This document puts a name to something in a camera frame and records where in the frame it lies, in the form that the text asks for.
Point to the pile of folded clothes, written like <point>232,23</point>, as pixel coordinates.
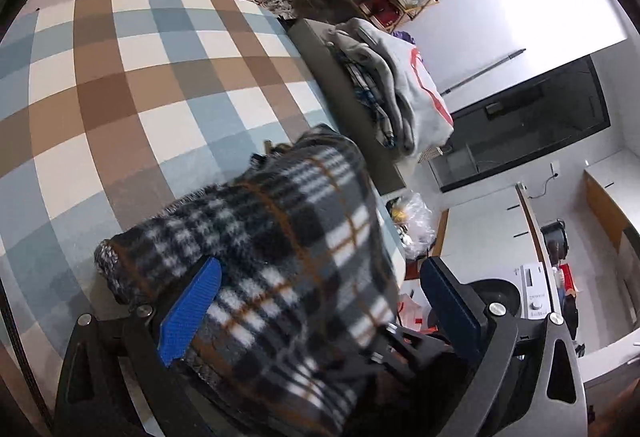
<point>410,92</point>

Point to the white cabinet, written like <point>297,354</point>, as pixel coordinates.
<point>490,227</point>

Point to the white washing machine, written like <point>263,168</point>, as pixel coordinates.
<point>535,287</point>

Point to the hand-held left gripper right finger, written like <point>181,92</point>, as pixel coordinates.
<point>450,307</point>

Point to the purple bag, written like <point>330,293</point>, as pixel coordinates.
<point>404,37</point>

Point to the white sneaker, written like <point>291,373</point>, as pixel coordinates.
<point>277,6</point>

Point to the metal rod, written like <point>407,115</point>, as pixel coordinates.
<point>480,73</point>

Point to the clear plastic bag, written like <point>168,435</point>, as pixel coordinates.
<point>417,222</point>

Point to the woven laundry basket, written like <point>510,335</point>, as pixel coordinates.
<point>431,154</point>

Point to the wooden cabinet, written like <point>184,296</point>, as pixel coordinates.
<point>605,207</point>

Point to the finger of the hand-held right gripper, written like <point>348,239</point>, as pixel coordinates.
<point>410,352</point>

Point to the black wall television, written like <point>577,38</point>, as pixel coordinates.
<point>540,117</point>

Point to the plaid fleece jacket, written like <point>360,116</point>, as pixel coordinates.
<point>300,242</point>

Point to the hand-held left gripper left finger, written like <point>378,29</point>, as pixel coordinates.
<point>190,317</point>

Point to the grey bench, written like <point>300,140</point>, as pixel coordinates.
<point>330,92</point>

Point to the blue plaid shirt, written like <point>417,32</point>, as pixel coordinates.
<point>370,97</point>

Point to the checkered bed sheet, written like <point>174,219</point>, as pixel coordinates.
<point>150,92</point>

